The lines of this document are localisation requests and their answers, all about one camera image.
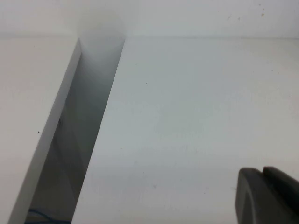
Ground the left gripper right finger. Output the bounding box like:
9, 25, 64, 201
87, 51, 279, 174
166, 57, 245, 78
263, 166, 299, 199

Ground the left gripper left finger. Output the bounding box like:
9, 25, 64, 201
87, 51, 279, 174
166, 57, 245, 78
234, 167, 299, 224

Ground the thin blue cable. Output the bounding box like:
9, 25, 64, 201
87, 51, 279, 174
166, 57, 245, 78
28, 208, 72, 222

